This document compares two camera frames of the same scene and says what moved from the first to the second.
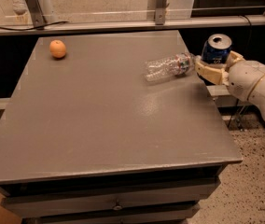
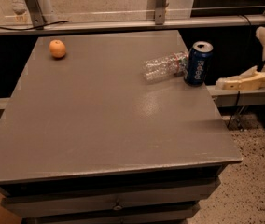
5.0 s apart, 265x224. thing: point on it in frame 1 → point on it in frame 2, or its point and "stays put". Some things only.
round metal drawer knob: [118, 207] stays put
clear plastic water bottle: [178, 65] stays put
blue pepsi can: [216, 49] → [198, 63]
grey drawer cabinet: [87, 139] stays put
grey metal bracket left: [36, 17] stays put
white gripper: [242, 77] → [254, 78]
